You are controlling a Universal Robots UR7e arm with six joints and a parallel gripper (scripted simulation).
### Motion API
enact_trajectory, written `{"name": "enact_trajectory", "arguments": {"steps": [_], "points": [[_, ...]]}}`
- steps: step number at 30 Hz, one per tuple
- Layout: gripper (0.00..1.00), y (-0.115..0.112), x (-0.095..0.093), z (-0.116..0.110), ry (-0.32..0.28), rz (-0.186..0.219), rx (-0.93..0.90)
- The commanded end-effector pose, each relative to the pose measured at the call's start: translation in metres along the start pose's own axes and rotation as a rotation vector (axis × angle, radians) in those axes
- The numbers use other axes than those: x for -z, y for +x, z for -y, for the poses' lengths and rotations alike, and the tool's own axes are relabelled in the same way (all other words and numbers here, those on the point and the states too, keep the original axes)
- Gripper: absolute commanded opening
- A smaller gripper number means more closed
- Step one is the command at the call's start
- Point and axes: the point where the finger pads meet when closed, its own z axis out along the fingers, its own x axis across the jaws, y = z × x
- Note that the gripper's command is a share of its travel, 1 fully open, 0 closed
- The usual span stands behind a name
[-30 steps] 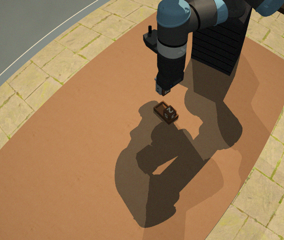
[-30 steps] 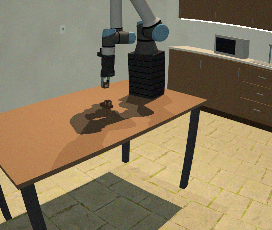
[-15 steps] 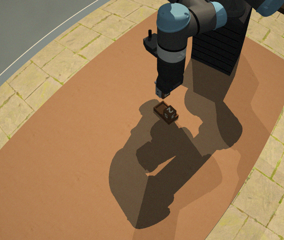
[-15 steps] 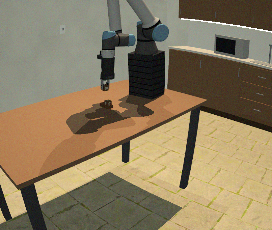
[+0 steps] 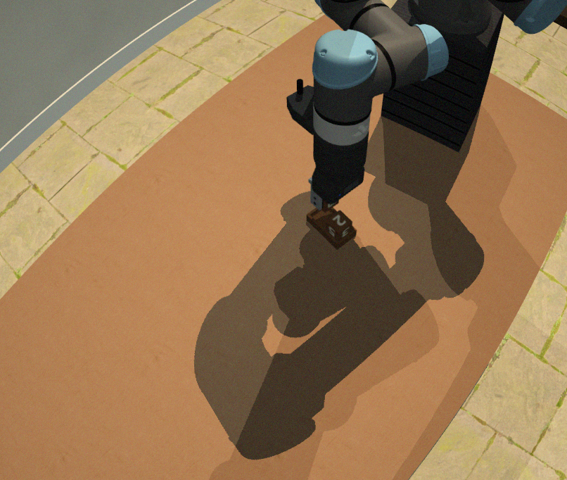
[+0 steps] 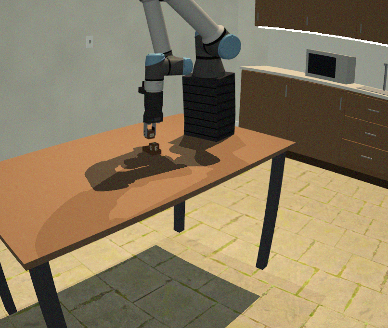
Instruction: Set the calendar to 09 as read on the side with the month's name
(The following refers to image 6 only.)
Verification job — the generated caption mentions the brown wooden tray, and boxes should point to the brown wooden tray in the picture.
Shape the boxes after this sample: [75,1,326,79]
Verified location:
[142,145,161,156]

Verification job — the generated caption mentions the brown calendar cube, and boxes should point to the brown calendar cube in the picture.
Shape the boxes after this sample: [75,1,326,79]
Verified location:
[145,129,155,139]
[149,142,159,151]

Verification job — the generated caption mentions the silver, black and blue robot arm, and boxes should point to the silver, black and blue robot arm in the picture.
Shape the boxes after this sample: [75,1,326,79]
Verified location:
[140,0,241,81]

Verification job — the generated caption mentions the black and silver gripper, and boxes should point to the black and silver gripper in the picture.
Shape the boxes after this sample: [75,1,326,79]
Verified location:
[138,81,164,137]

